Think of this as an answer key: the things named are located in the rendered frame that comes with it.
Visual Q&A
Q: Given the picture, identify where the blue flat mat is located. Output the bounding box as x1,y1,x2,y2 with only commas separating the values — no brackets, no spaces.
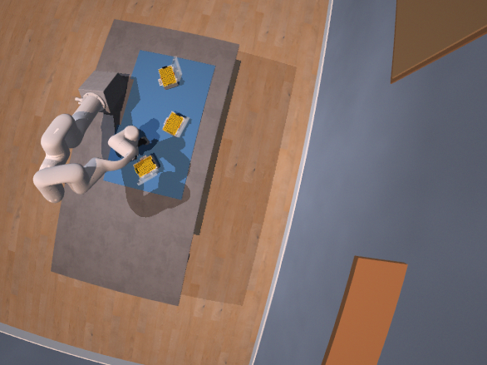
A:
104,50,215,200

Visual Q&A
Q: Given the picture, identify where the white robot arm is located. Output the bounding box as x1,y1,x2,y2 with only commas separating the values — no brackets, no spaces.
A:
33,92,150,203

